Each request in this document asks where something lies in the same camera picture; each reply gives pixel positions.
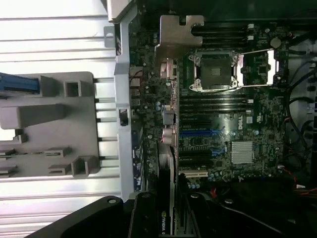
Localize black open PC case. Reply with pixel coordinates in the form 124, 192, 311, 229
103, 0, 317, 238

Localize white PCI slot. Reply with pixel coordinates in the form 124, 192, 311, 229
179, 171, 209, 179

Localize metal socket cover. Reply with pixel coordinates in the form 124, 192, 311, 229
235, 49, 280, 88

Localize red wire bundle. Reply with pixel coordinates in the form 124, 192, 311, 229
281, 165, 317, 195

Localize black RAM slot bank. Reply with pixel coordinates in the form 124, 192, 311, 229
179, 96, 255, 113
192, 23, 255, 47

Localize grey plastic parts rack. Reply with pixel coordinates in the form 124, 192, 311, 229
0, 71, 101, 178

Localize hard disk with blue caddy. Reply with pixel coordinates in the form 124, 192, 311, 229
0, 72, 40, 97

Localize green Dell motherboard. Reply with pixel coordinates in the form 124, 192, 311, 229
128, 21, 291, 184

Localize CPU socket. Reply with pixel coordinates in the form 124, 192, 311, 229
188, 48, 242, 94

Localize silver chipset heatsink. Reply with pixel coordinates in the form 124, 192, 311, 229
231, 141, 255, 165

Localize blue expansion slot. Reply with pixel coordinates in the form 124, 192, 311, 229
179, 128, 225, 139

